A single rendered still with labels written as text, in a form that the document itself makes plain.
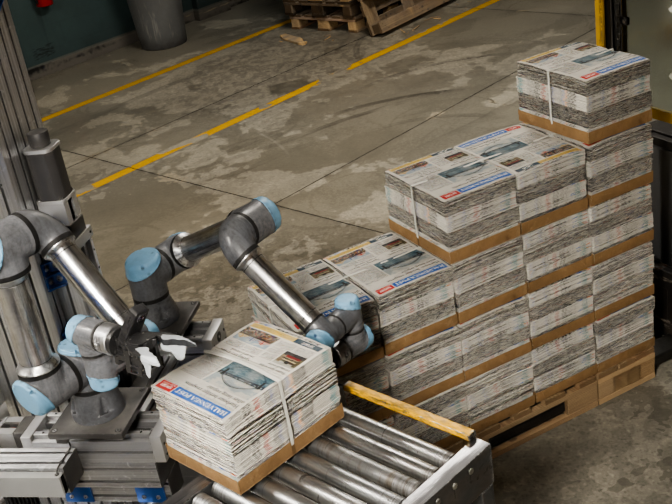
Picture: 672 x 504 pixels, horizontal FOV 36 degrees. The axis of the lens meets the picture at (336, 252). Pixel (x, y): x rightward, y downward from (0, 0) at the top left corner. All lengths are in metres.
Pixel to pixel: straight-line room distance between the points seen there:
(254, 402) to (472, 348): 1.23
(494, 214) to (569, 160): 0.33
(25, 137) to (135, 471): 0.98
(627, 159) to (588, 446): 1.04
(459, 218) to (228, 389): 1.12
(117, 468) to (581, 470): 1.64
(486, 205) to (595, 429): 1.04
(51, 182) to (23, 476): 0.81
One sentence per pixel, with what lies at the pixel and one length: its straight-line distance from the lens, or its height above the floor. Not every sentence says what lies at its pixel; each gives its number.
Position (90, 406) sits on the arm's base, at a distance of 2.95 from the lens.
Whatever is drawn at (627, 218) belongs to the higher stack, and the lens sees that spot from 3.83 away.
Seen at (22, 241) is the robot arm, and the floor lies 1.42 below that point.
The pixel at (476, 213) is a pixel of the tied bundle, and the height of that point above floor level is 0.98.
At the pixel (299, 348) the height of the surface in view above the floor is 1.03.
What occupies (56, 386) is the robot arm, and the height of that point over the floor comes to 1.00.
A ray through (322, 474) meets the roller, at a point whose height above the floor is 0.79.
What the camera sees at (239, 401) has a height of 1.03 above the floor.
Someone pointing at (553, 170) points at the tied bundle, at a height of 1.02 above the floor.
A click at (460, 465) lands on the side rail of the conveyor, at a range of 2.57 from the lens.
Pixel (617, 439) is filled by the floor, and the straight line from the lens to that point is 3.94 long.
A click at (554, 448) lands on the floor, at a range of 3.90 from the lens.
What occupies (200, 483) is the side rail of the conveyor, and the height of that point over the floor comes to 0.80.
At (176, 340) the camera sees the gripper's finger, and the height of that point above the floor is 1.23.
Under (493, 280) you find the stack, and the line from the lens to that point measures 3.51.
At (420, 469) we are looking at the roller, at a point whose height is 0.80.
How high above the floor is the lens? 2.41
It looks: 26 degrees down
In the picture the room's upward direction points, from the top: 9 degrees counter-clockwise
